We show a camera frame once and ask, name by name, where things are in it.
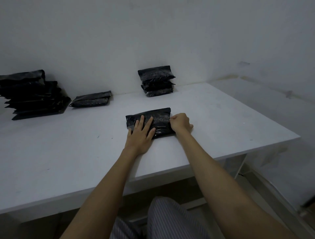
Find person's right forearm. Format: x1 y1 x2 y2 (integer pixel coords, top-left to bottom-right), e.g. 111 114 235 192
176 130 300 239

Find person's left forearm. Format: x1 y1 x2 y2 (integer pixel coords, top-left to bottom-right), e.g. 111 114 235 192
60 147 139 239

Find person's left hand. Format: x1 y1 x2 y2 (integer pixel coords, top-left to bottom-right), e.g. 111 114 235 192
124 115 157 156

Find person's striped trousers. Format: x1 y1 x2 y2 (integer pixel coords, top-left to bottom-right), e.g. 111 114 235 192
109 196 212 239

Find white table leg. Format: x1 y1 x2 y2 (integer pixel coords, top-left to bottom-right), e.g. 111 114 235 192
222 154 248 180

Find person's right hand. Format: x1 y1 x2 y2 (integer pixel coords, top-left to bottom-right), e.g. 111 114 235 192
169 113 194 135

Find stack of black packets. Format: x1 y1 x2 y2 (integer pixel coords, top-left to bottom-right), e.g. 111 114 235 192
0 70 71 121

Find black plastic packet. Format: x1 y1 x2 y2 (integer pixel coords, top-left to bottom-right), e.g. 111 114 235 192
141 80 176 91
137 65 176 83
69 91 112 108
126 107 176 140
144 87 174 98

